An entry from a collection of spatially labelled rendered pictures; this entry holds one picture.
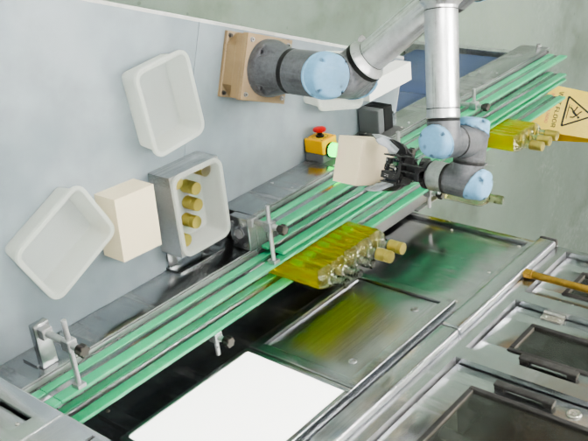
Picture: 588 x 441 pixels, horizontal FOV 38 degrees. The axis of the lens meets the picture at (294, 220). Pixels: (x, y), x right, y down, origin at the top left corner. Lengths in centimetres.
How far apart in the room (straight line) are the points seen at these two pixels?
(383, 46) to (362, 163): 30
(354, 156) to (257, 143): 36
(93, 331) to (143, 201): 33
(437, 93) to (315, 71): 34
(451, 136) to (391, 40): 36
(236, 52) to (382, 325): 81
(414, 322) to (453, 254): 46
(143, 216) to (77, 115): 29
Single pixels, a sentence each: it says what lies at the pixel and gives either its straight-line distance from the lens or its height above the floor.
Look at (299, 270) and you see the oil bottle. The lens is 230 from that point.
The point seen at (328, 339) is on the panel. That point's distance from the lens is 226.
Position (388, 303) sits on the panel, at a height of 117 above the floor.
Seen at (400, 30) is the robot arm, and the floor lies 118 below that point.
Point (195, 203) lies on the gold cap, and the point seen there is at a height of 81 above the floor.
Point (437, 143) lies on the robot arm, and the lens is 194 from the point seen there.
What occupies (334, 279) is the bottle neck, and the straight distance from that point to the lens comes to 226.
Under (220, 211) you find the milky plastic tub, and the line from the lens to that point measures 229.
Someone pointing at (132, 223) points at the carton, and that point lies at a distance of 209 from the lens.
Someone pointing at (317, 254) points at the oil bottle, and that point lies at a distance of 235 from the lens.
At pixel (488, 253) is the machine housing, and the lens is 271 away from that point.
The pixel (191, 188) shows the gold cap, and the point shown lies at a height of 81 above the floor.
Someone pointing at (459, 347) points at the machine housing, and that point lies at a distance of 225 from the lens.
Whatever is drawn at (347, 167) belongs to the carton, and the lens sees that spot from 223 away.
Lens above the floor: 238
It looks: 38 degrees down
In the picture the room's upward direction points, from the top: 105 degrees clockwise
